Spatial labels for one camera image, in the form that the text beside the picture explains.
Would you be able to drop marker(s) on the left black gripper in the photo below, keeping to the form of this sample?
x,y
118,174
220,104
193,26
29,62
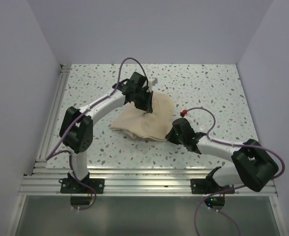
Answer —
x,y
147,105

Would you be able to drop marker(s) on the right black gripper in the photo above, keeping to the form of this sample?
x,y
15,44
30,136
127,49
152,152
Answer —
x,y
170,137

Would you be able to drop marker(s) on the beige cloth mat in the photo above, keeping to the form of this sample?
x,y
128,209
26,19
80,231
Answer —
x,y
140,124

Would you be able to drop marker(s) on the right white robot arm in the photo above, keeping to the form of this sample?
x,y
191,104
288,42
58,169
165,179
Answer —
x,y
252,166

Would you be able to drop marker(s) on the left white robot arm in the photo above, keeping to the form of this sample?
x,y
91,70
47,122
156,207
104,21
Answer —
x,y
77,127

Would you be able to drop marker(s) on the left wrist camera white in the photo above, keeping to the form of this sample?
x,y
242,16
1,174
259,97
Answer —
x,y
152,81

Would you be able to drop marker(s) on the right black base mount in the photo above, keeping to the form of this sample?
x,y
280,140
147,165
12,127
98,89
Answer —
x,y
208,186

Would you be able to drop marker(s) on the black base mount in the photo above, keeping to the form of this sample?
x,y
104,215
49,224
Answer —
x,y
208,186
71,186

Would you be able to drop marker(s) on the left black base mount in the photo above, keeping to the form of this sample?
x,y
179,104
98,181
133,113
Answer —
x,y
71,186

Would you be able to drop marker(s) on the aluminium rail frame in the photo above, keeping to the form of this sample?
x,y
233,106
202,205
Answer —
x,y
136,167

